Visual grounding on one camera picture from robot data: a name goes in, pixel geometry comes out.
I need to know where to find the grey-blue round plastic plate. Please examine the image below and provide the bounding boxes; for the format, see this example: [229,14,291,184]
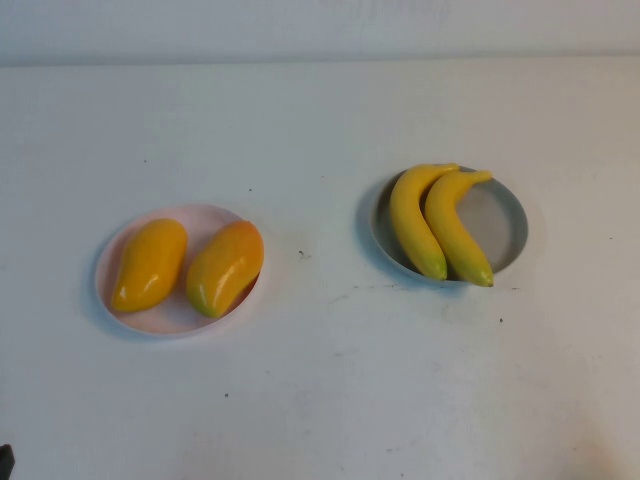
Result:
[369,164,530,284]

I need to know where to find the pink round plastic plate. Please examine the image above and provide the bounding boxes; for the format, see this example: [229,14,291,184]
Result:
[94,203,265,341]

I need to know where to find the yellow plastic banana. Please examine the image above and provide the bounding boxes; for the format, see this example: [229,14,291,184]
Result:
[423,169,495,289]
[389,162,461,281]

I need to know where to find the yellow mango with orange blush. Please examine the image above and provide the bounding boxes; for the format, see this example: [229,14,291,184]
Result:
[186,219,265,319]

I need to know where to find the plain yellow mango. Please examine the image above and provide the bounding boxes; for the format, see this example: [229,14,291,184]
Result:
[110,218,189,315]

